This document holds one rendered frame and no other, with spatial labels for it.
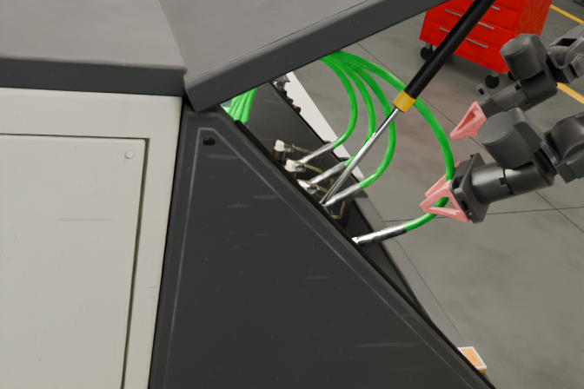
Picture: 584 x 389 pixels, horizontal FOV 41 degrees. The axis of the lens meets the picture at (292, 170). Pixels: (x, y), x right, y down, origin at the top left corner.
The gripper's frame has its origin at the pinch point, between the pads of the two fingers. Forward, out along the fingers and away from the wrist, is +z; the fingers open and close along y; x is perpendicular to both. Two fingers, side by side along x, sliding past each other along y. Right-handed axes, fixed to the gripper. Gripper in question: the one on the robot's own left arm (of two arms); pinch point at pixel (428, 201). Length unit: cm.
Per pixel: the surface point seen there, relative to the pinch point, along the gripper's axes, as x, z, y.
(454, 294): 116, 100, -132
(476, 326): 122, 89, -118
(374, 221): 15.3, 31.6, -26.4
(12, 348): -27, 21, 55
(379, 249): 18.2, 29.5, -19.7
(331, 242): -14.8, -5.4, 30.6
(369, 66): -24.2, -4.4, 0.9
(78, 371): -19, 20, 52
